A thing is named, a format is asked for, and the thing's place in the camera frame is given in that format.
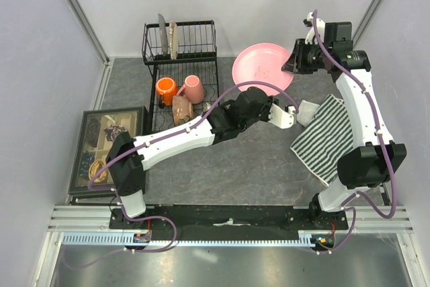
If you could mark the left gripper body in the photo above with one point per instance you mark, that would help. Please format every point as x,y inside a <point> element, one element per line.
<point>264,115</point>

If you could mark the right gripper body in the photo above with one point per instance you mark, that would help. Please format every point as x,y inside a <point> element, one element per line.
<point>311,58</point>

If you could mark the pink plate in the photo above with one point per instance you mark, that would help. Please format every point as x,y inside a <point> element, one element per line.
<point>262,62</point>

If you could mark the speckled beige plate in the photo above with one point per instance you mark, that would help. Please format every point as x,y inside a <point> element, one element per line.
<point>173,40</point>

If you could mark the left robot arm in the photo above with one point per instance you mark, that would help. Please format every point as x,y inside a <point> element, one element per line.
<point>129,157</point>

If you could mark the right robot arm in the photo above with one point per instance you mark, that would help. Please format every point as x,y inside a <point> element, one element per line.
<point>375,156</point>

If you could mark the white patterned bowl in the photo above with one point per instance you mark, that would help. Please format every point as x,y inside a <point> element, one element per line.
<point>206,107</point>

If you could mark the white folded cloth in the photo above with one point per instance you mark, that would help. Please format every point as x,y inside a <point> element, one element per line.
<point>306,112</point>

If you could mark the pink mug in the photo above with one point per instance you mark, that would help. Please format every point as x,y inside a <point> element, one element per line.
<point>192,89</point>

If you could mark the beige patterned cup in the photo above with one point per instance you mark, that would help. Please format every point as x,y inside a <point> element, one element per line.
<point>182,110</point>

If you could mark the green striped towel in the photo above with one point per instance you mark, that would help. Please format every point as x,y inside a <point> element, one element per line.
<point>325,139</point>

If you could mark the orange mug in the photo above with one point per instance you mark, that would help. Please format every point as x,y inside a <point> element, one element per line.
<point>166,89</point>

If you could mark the black glass-lid organizer box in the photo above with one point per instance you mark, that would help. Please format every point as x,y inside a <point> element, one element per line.
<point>99,129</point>

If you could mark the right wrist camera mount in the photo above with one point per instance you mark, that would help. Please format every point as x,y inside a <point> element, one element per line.
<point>319,26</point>

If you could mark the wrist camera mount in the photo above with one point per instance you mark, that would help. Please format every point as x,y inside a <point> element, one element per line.
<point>319,26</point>
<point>282,118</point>

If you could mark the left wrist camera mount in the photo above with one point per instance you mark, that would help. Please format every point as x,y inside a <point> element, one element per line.
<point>282,118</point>

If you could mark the black wire dish rack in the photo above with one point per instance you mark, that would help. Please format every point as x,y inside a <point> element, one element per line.
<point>196,55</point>

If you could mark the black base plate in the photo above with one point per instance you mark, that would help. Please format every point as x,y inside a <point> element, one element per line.
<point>222,221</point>

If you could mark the aluminium frame rail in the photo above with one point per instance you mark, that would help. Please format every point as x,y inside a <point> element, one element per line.
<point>103,218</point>

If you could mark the blue cable duct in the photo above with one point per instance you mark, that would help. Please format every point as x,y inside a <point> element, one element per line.
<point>133,240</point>

